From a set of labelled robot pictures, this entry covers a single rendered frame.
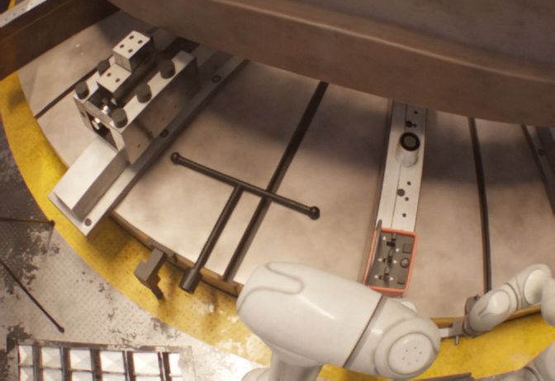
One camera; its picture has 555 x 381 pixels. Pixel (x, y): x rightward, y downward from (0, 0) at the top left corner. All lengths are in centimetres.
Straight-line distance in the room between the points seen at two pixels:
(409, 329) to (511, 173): 184
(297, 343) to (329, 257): 137
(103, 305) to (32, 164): 98
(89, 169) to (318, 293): 163
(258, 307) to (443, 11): 116
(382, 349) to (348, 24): 114
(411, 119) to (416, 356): 139
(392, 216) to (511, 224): 78
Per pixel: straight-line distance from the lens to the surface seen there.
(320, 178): 226
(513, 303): 143
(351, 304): 74
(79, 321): 252
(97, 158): 227
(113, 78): 210
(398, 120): 199
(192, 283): 205
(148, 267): 213
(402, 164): 187
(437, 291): 213
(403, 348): 71
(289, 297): 75
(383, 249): 161
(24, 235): 282
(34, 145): 310
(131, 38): 212
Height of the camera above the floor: 226
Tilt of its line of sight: 58 degrees down
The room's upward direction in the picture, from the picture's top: 2 degrees counter-clockwise
